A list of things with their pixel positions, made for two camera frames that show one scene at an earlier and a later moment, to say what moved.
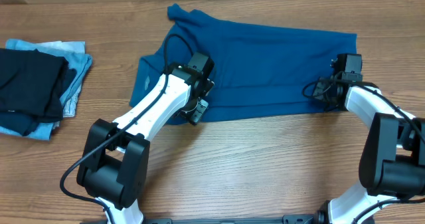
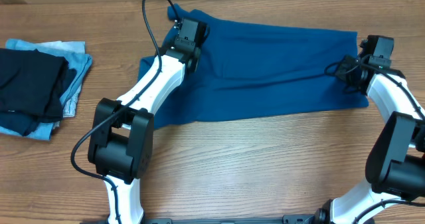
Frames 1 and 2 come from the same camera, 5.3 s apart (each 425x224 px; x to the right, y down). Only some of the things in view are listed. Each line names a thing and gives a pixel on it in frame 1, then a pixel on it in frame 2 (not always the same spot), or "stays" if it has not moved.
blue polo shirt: (259, 69) stays
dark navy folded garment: (24, 124) stays
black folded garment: (30, 84) stays
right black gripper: (320, 93) -> (345, 68)
